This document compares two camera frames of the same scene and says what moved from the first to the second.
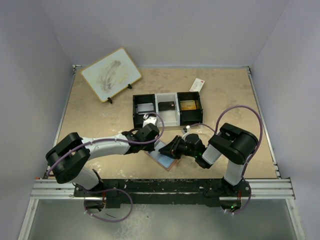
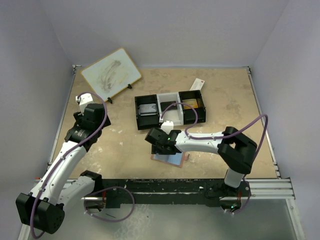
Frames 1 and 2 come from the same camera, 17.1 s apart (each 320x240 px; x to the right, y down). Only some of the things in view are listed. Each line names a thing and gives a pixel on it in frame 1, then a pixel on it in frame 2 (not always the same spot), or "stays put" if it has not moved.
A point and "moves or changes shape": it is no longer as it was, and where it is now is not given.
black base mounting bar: (164, 193) stays put
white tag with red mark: (197, 85) stays put
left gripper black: (150, 148) -> (78, 116)
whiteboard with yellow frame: (111, 74) stays put
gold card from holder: (188, 105) stays put
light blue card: (165, 160) moves or changes shape
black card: (166, 105) moves or changes shape
